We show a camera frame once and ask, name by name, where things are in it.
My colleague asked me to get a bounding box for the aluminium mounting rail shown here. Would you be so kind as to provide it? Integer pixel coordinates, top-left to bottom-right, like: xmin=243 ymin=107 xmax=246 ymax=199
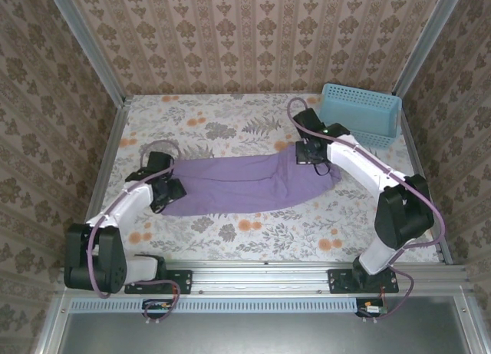
xmin=57 ymin=261 xmax=471 ymax=293

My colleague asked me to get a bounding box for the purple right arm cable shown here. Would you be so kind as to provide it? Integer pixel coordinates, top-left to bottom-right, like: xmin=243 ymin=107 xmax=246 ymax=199
xmin=287 ymin=97 xmax=448 ymax=324

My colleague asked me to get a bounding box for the floral patterned table cover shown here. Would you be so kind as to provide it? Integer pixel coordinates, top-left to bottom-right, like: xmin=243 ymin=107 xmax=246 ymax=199
xmin=87 ymin=94 xmax=442 ymax=263

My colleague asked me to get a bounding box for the small connector board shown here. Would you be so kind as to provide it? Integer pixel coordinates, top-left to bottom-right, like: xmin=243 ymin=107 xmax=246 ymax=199
xmin=142 ymin=299 xmax=173 ymax=319
xmin=356 ymin=298 xmax=388 ymax=319

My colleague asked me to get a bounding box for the slotted grey cable duct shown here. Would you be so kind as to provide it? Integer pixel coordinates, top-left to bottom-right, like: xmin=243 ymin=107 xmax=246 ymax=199
xmin=71 ymin=296 xmax=360 ymax=314

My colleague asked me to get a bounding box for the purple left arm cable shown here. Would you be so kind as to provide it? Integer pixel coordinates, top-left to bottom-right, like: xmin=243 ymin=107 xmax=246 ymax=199
xmin=87 ymin=139 xmax=182 ymax=326

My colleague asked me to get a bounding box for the purple t-shirt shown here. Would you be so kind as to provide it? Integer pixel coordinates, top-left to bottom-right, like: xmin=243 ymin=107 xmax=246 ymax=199
xmin=160 ymin=144 xmax=343 ymax=217

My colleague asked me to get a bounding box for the aluminium frame post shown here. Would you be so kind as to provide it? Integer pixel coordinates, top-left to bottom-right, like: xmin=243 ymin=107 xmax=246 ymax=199
xmin=44 ymin=0 xmax=127 ymax=105
xmin=394 ymin=0 xmax=467 ymax=98

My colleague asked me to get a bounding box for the aluminium table side rail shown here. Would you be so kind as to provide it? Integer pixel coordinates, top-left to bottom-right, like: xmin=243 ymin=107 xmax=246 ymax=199
xmin=400 ymin=115 xmax=453 ymax=265
xmin=72 ymin=96 xmax=133 ymax=266

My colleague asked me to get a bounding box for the light blue plastic basket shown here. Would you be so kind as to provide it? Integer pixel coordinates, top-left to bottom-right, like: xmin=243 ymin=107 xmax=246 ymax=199
xmin=316 ymin=83 xmax=403 ymax=151

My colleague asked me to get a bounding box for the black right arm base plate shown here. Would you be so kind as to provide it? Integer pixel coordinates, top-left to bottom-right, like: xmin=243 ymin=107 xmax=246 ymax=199
xmin=328 ymin=268 xmax=400 ymax=295

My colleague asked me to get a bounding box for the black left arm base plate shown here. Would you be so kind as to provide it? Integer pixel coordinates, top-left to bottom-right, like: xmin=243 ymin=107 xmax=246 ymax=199
xmin=124 ymin=269 xmax=193 ymax=295

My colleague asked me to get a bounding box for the aluminium frame bar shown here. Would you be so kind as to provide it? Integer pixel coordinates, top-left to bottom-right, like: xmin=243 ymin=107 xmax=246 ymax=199
xmin=32 ymin=288 xmax=72 ymax=354
xmin=454 ymin=292 xmax=491 ymax=354

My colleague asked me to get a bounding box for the grey metal panel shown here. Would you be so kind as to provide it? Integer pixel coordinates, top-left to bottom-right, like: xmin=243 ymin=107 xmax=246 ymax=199
xmin=57 ymin=311 xmax=473 ymax=354

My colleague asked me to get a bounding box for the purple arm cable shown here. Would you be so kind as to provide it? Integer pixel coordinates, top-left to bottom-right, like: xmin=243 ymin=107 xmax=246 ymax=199
xmin=287 ymin=97 xmax=448 ymax=324
xmin=87 ymin=139 xmax=182 ymax=326

